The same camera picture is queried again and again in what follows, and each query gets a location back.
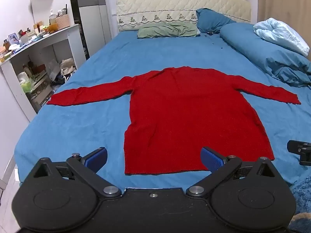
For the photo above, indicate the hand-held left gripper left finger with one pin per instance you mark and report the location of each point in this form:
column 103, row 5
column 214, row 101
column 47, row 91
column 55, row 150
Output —
column 97, row 158

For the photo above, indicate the woven basket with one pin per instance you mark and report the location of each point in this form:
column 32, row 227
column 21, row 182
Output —
column 62, row 21

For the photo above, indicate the blue fluffy rug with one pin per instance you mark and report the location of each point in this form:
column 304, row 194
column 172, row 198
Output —
column 302, row 199

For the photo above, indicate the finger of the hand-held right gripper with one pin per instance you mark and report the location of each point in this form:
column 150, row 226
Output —
column 300, row 150

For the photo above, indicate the beige cloth bag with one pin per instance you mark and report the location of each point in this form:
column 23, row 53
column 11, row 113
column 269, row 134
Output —
column 66, row 66

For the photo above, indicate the red knit sweater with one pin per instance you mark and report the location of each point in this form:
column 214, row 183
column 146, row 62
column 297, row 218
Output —
column 184, row 116

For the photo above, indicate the light blue blanket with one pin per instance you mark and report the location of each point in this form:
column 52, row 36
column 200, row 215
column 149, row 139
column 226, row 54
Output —
column 279, row 32

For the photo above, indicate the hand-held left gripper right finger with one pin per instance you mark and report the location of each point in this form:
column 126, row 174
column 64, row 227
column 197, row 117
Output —
column 211, row 159

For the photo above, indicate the cream quilted headboard cover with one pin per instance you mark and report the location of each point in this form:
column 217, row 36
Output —
column 170, row 2

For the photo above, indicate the grey white wardrobe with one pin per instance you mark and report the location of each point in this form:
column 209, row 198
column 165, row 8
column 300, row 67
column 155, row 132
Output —
column 92, row 17

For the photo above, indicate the blue duvet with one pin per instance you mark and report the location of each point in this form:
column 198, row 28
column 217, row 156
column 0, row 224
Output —
column 255, row 51

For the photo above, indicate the clear pump bottle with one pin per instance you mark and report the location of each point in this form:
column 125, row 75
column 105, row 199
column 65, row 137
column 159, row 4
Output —
column 51, row 18

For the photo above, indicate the green pillow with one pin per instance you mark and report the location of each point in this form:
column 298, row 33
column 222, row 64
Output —
column 165, row 30

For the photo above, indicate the blue bed sheet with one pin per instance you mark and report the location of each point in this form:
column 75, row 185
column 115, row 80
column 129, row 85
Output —
column 97, row 77

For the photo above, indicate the white desk shelf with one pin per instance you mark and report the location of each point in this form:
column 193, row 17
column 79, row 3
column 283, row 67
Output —
column 70, row 37

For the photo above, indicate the green white tissue pack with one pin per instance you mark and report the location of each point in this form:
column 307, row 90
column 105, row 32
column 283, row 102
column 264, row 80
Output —
column 25, row 82

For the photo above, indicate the orange plush toy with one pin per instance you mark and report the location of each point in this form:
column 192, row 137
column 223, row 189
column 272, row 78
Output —
column 52, row 27

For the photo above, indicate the blue pillow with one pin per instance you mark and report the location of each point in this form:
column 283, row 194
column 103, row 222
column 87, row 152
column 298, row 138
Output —
column 211, row 20

